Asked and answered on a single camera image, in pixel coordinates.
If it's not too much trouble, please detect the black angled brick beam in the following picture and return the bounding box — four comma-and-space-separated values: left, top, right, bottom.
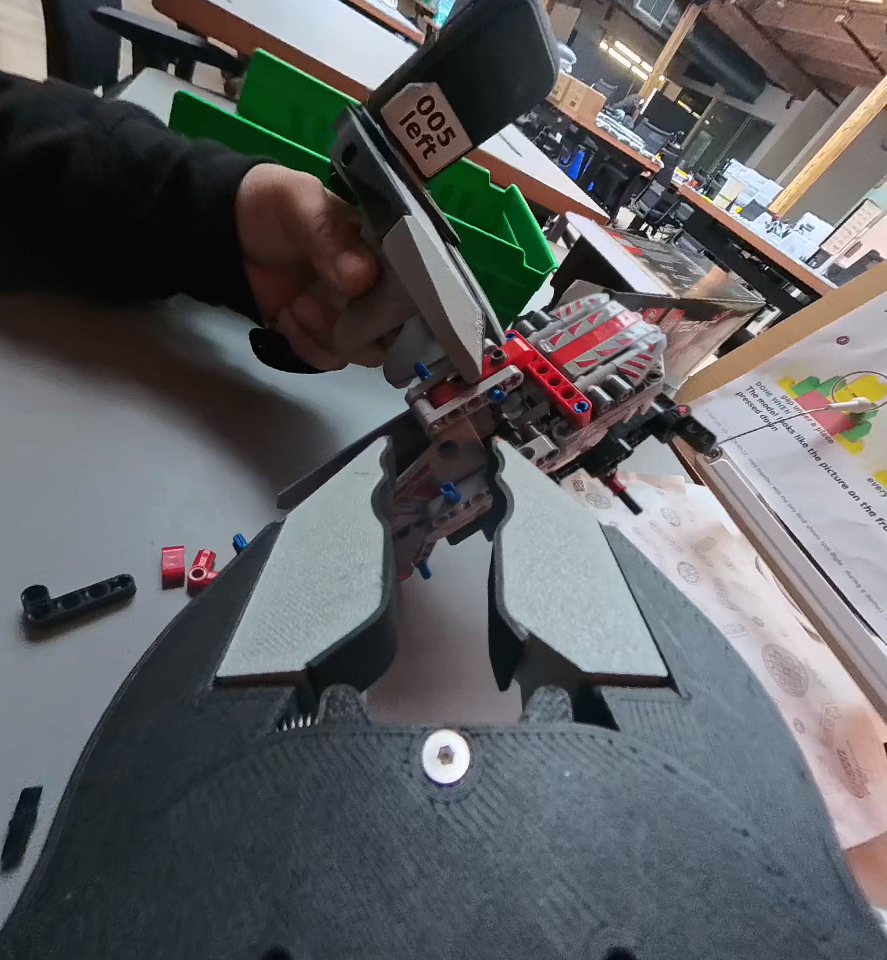
21, 573, 138, 630

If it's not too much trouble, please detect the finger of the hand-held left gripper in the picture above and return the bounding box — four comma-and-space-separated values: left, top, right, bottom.
382, 214, 508, 387

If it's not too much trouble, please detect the black cardboard set box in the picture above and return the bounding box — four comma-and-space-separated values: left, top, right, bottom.
548, 212, 769, 380

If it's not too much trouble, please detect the green plastic bin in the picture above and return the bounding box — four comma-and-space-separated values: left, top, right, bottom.
167, 48, 559, 331

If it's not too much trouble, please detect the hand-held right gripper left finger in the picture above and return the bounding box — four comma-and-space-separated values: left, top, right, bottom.
213, 437, 400, 691

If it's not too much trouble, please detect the black brick pin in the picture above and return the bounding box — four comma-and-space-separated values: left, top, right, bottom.
0, 785, 44, 876

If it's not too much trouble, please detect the printed white paper bag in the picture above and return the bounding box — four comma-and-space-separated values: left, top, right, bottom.
563, 468, 887, 849

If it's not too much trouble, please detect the long cluttered wooden desk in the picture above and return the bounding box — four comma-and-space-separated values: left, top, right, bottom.
548, 97, 838, 297

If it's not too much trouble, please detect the grey table with wooden edge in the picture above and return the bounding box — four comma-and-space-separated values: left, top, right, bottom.
151, 0, 611, 225

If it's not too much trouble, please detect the white clip bar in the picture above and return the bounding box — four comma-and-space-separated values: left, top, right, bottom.
694, 446, 887, 744

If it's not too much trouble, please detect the white instruction sheet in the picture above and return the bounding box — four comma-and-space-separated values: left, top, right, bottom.
687, 270, 887, 665

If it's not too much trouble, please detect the black office chair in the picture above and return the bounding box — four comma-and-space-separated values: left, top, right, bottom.
40, 0, 248, 102

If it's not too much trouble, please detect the person's left hand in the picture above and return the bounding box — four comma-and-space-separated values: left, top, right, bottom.
233, 161, 396, 372

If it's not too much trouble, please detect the brown instruction board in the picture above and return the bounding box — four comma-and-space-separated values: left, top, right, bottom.
672, 241, 887, 815

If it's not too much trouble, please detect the grey red brick vehicle model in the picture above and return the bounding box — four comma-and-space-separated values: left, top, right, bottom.
277, 281, 718, 582

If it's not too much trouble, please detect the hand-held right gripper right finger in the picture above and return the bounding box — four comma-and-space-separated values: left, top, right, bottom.
487, 441, 671, 693

